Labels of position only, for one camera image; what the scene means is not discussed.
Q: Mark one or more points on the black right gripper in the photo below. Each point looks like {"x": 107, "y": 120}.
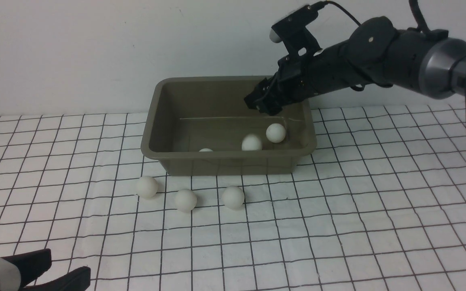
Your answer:
{"x": 293, "y": 83}

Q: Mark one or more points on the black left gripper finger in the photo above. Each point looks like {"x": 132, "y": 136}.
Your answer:
{"x": 77, "y": 280}
{"x": 31, "y": 265}

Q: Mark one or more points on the printed white ping-pong ball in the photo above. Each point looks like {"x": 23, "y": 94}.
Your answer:
{"x": 276, "y": 133}

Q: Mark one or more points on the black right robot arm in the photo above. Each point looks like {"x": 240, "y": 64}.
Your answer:
{"x": 376, "y": 53}

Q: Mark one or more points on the olive green plastic bin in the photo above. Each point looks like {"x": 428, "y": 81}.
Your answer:
{"x": 190, "y": 113}

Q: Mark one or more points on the white black grid tablecloth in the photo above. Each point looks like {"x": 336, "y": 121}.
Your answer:
{"x": 379, "y": 206}

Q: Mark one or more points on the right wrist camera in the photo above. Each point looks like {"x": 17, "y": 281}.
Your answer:
{"x": 293, "y": 33}

